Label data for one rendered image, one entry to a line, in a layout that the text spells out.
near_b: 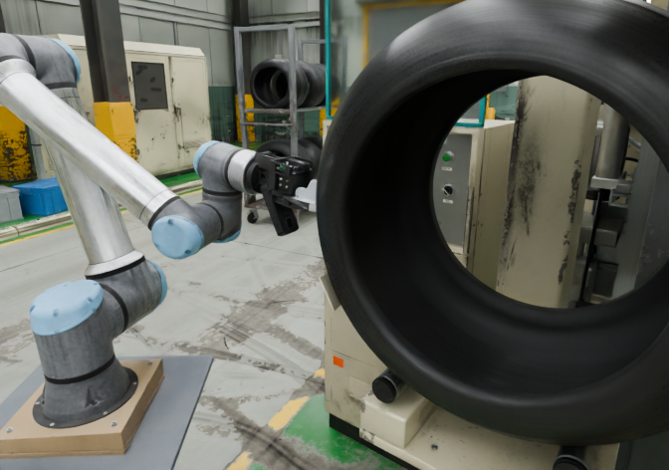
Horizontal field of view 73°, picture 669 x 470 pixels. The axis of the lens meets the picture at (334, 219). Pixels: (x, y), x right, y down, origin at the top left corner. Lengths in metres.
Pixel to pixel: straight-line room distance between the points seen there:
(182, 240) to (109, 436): 0.49
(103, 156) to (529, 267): 0.88
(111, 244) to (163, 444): 0.49
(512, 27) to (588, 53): 0.08
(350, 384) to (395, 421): 1.07
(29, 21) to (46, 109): 8.25
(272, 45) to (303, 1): 1.30
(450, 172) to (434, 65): 0.86
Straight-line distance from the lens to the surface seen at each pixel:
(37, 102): 1.11
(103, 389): 1.24
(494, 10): 0.58
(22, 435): 1.28
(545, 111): 0.95
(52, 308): 1.17
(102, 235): 1.27
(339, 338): 1.79
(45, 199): 5.93
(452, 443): 0.87
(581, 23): 0.55
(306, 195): 0.86
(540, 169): 0.96
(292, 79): 4.32
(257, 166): 0.94
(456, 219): 1.44
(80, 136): 1.05
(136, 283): 1.28
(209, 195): 1.03
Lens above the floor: 1.38
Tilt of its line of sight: 16 degrees down
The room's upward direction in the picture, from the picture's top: straight up
